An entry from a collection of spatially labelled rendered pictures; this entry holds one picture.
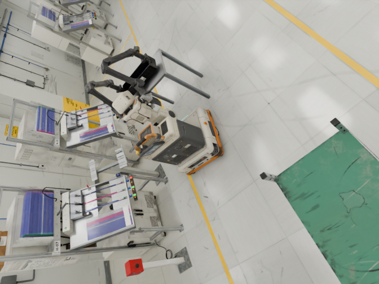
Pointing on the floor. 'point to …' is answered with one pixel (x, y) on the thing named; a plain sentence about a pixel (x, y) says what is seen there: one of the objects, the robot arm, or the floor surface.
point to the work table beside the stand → (168, 76)
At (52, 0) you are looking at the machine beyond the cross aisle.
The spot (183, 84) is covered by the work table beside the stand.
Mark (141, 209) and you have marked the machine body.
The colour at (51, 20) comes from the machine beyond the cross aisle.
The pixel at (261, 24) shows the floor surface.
